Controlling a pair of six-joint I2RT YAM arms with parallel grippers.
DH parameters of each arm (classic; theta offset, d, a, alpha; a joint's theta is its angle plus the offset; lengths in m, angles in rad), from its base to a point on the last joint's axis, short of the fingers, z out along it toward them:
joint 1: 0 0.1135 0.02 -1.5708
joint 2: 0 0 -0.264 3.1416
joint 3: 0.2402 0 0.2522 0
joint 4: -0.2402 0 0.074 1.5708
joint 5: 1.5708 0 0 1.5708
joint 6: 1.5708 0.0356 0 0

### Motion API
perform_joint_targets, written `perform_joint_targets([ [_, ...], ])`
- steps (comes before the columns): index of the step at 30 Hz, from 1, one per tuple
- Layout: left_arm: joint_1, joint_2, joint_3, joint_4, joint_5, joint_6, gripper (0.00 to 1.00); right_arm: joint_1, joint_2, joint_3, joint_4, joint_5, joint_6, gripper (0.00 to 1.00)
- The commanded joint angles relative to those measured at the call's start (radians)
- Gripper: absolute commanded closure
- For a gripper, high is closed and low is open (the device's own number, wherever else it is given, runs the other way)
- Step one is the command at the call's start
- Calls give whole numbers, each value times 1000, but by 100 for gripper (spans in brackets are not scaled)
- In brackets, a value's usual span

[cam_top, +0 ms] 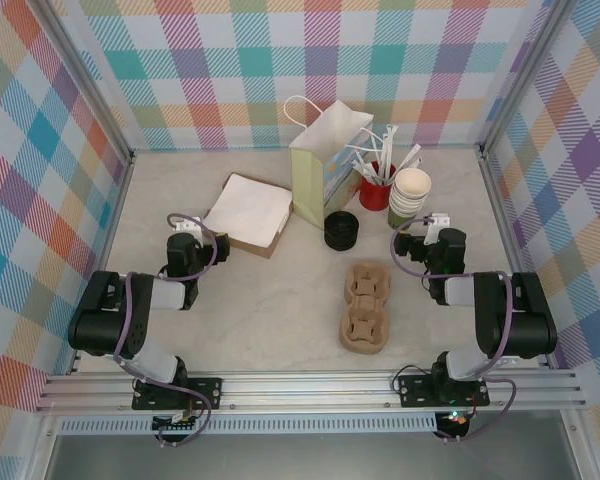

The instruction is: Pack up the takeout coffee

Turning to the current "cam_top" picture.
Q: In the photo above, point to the brown cardboard napkin box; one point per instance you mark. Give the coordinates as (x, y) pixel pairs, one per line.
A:
(252, 248)

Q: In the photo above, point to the brown pulp cup carrier stack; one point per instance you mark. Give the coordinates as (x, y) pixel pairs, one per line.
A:
(365, 307)

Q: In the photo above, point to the white paper-wrapped stir stick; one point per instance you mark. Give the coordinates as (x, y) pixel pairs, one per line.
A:
(357, 154)
(362, 168)
(414, 164)
(391, 145)
(383, 150)
(411, 156)

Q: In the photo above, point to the printed paper gift bag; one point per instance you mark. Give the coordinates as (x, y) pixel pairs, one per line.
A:
(307, 185)

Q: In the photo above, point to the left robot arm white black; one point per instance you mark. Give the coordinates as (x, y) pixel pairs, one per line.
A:
(100, 320)

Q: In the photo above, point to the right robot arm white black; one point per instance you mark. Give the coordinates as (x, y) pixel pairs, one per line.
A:
(525, 320)

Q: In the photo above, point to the white paper napkin stack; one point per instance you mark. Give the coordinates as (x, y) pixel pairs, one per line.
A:
(245, 210)

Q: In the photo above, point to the green paper cup stack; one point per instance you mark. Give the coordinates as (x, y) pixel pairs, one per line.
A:
(410, 185)

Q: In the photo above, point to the red stick holder cup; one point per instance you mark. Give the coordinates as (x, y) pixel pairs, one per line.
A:
(375, 197)

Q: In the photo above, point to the black cup lid stack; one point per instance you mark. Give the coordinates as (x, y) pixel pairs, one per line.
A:
(341, 230)

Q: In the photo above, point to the small circuit board with LED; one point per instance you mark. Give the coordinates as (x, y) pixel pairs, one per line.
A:
(455, 419)

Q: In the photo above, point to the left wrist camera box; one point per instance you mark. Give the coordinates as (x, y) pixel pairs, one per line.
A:
(187, 225)

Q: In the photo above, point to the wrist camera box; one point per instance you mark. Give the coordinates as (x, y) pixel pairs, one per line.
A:
(437, 220)
(187, 225)

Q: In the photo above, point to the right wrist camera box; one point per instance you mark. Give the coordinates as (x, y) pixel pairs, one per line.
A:
(437, 220)

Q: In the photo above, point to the aluminium side frame rail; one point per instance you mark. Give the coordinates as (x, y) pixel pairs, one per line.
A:
(500, 210)
(115, 215)

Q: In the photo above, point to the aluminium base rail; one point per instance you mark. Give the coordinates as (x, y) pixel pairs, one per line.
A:
(305, 392)

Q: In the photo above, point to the aluminium frame post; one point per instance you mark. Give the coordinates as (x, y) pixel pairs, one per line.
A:
(87, 80)
(525, 75)

